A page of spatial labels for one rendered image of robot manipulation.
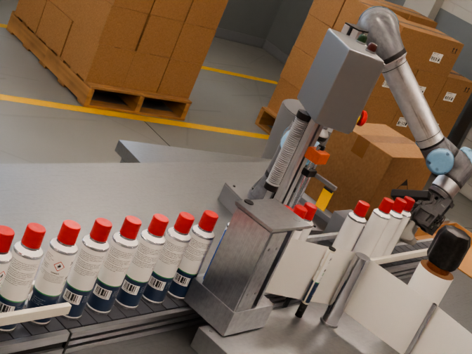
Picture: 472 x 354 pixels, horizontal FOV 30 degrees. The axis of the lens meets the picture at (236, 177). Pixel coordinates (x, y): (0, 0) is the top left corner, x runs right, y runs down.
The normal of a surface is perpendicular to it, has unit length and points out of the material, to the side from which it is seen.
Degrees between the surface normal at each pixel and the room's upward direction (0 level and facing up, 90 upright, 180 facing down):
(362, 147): 90
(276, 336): 0
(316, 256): 90
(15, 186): 0
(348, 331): 0
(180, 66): 90
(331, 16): 90
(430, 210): 60
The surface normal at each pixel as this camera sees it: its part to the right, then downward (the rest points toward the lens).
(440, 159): -0.15, 0.30
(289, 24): -0.75, -0.08
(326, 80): -0.90, -0.28
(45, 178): 0.39, -0.86
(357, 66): 0.19, 0.43
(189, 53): 0.54, 0.51
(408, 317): -0.58, 0.05
